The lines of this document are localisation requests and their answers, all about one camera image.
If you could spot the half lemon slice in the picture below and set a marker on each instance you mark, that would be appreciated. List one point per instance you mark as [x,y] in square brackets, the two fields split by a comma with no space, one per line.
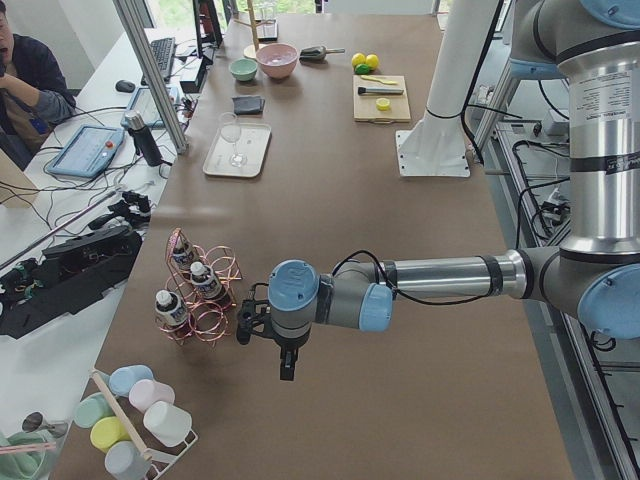
[383,104]

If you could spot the seated person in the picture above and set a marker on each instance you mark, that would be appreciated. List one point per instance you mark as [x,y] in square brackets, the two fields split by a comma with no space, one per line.
[34,94]

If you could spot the white wire cup rack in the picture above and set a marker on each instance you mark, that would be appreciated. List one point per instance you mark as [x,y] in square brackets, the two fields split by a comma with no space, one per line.
[162,458]

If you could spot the pink pastel cup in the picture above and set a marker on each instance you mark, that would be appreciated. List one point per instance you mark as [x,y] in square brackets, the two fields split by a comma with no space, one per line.
[144,393]

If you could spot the tea bottle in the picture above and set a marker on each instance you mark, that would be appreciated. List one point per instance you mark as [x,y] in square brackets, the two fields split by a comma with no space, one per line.
[205,281]
[183,255]
[171,312]

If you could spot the black monitor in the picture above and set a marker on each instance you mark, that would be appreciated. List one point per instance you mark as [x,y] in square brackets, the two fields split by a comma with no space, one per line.
[209,36]

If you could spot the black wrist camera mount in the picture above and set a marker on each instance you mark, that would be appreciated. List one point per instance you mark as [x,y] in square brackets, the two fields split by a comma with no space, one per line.
[253,319]

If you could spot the pink bowl with ice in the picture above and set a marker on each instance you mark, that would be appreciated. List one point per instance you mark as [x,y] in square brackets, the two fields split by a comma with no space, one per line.
[277,60]

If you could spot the yellow pastel cup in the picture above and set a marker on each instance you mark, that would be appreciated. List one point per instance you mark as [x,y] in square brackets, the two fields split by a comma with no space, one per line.
[106,432]

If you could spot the metal jigger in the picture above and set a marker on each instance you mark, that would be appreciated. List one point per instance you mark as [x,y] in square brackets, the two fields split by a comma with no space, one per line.
[35,422]

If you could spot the wooden cutting board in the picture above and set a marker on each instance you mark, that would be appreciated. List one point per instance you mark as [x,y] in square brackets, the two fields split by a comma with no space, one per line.
[364,107]

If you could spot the blue pastel cup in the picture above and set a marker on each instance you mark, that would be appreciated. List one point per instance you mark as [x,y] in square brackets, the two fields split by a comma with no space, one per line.
[122,379]

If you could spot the metal muddler bar tool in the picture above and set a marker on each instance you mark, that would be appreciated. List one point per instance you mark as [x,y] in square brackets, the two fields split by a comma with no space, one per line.
[362,90]

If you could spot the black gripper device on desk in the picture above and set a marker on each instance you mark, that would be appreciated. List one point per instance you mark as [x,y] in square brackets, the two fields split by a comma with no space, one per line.
[75,274]

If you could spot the wooden cup tree stand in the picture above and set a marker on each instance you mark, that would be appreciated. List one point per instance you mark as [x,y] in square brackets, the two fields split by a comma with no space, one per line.
[260,17]

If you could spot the blue teach pendant tablet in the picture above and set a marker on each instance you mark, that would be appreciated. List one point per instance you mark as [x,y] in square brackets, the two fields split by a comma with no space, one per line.
[88,153]

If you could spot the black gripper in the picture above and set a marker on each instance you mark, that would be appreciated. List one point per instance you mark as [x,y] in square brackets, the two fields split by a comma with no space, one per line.
[287,348]

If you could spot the green bowl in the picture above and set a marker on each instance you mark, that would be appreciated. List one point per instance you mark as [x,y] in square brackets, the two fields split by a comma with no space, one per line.
[244,69]

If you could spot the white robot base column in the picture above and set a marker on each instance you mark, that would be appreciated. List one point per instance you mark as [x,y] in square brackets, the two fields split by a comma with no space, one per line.
[436,146]

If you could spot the clear wine glass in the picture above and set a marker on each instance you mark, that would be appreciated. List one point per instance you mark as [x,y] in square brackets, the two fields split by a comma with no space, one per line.
[230,131]

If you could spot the yellow lemon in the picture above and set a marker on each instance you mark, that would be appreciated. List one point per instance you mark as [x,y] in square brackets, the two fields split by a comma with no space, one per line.
[358,59]

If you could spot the cream rectangular tray plate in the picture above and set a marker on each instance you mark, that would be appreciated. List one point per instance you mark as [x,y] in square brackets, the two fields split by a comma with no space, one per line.
[253,143]

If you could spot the dark grey folded cloth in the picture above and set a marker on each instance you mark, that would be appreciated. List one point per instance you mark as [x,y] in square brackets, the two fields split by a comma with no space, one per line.
[248,104]

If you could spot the green pastel cup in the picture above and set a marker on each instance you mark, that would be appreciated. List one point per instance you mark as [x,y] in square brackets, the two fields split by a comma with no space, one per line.
[92,409]

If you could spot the grey pastel cup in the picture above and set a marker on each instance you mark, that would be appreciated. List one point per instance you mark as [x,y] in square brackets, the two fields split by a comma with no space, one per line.
[123,461]

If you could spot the white pastel cup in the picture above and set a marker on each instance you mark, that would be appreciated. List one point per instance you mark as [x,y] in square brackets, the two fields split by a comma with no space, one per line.
[167,423]

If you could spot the black computer mouse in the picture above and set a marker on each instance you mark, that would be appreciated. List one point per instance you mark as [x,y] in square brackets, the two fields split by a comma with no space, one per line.
[125,86]

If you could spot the black thermos bottle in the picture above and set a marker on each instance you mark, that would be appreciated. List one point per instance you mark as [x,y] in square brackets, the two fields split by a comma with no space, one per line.
[144,141]

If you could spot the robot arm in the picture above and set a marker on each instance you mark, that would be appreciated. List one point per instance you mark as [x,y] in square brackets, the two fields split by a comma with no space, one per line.
[592,275]

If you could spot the aluminium frame post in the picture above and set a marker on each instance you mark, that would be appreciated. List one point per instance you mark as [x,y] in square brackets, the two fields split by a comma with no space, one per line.
[133,26]

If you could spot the black keyboard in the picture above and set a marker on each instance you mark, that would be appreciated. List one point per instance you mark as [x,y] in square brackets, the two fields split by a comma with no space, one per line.
[163,50]

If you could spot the metal ice scoop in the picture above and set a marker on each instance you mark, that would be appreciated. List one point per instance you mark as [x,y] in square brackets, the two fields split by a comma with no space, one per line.
[318,53]

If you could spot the copper wire bottle basket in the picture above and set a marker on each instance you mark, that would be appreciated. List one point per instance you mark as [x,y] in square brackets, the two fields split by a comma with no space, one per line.
[208,319]

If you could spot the yellow plastic knife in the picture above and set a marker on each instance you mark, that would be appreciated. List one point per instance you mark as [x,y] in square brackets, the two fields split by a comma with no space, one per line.
[378,80]

